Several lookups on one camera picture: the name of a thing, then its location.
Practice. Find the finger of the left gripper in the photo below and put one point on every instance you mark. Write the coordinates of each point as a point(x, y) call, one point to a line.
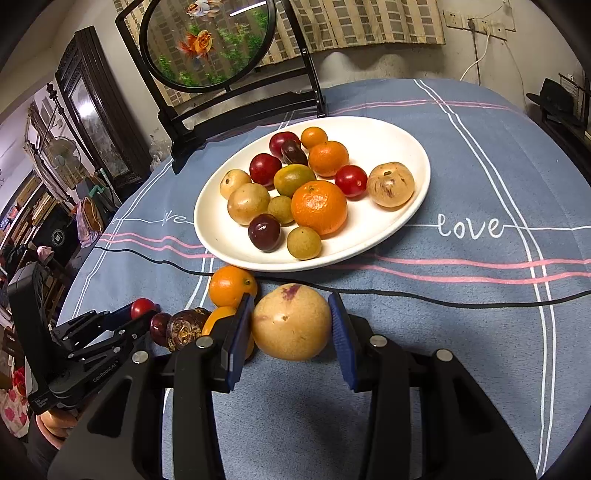
point(88, 326)
point(109, 349)

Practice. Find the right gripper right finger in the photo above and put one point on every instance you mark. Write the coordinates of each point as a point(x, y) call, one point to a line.
point(464, 436)

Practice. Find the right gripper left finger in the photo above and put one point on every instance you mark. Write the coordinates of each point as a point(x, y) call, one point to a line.
point(119, 434)

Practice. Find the beige passion fruit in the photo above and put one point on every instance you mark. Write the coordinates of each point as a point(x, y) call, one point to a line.
point(293, 322)

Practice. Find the yellow round fruit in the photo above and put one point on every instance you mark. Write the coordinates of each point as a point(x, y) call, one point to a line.
point(232, 180)

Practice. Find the small tan longan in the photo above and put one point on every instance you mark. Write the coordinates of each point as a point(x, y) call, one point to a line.
point(304, 243)

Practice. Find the large orange mandarin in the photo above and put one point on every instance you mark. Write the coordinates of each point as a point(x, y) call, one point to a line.
point(321, 206)

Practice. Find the red cherry tomato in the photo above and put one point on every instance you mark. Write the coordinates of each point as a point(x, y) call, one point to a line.
point(352, 181)

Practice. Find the person's left hand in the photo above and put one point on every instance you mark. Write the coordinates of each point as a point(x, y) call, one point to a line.
point(55, 425)

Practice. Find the lone red tomato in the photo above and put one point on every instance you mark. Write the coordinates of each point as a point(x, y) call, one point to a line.
point(140, 307)

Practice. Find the dark red plum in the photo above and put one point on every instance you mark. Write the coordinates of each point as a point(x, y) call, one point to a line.
point(158, 328)

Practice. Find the orange on table far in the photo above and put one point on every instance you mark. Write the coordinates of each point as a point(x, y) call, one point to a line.
point(229, 284)

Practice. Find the dark plum on plate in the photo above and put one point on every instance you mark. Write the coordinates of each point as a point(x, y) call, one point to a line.
point(264, 232)

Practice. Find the tan potato-like fruit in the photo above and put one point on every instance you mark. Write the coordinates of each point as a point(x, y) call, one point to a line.
point(247, 202)

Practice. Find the dark framed picture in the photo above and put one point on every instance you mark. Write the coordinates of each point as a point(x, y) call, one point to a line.
point(100, 114)

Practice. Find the small green fruit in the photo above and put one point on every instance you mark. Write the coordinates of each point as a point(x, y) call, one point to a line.
point(280, 208)

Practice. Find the red plum on plate front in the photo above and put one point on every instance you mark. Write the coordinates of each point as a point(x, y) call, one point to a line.
point(262, 169)

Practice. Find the red plum on plate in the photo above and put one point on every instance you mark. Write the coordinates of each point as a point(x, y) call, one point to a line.
point(278, 139)
point(262, 169)

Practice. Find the green orange mandarin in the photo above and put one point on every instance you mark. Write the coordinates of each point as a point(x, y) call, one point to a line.
point(291, 177)

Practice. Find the red plum on plate back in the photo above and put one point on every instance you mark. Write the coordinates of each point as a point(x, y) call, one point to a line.
point(278, 139)

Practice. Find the orange mandarin on plate back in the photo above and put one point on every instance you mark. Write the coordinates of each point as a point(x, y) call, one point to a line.
point(327, 158)

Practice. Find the small orange kumquat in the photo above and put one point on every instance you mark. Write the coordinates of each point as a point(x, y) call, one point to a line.
point(313, 136)

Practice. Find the white oval plate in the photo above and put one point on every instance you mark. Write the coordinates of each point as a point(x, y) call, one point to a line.
point(370, 143)

